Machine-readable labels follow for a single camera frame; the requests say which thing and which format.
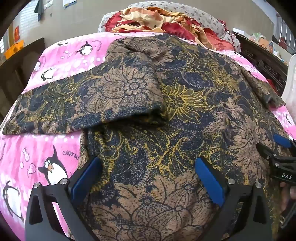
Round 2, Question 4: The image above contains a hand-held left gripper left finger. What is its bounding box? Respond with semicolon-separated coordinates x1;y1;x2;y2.
25;157;103;241

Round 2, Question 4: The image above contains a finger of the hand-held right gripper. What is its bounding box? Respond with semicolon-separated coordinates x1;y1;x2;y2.
255;142;282;169
273;134;296;158

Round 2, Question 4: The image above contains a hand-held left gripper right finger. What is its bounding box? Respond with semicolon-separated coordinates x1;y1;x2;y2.
195;156;274;241

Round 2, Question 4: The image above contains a brown floral patterned garment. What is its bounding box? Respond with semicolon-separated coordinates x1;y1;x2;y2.
2;34;292;241

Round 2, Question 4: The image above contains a person's right hand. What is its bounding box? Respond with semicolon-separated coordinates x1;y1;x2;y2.
279;182;296;216

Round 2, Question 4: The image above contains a red cloth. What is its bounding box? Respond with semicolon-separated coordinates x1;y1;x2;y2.
267;79;281;95

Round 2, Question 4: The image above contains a white plastic object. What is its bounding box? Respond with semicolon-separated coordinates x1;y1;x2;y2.
283;54;296;107

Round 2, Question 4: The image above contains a pink penguin print blanket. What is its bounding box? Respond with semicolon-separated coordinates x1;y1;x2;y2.
0;32;296;237

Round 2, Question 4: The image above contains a dark carved wooden headboard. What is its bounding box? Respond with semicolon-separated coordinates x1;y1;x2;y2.
233;32;289;98

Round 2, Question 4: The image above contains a clutter of small packets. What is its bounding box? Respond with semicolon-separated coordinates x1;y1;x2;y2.
251;32;278;56

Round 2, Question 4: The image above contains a metal storage rack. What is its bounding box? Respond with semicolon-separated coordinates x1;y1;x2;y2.
272;13;296;57

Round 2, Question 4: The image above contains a dark wooden cabinet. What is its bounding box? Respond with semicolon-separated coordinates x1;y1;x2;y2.
0;38;45;118

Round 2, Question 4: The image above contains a grey floral pillow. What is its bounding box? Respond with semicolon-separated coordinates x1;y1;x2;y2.
97;0;242;52

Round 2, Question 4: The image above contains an orange plastic basket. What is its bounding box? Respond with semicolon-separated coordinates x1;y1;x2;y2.
5;40;25;60

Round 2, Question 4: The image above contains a red and gold floral quilt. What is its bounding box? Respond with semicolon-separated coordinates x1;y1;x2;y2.
111;6;234;52

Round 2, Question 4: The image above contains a dark hanging cloth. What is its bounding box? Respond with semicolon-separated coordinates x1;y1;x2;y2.
34;0;44;21

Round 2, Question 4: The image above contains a window with wooden frame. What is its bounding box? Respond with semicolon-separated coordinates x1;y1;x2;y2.
13;0;36;26

